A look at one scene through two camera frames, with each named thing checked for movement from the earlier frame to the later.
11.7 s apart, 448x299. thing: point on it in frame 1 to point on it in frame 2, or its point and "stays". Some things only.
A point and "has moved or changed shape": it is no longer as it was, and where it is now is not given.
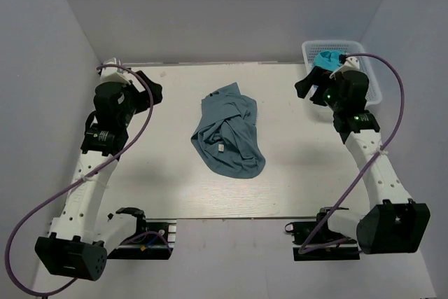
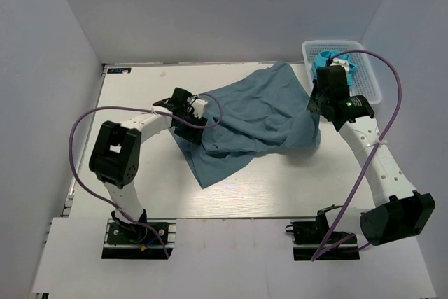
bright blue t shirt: (328, 59) stays
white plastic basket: (311, 47) stays
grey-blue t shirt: (227, 140) has moved or changed shape
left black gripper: (157, 90) to (194, 135)
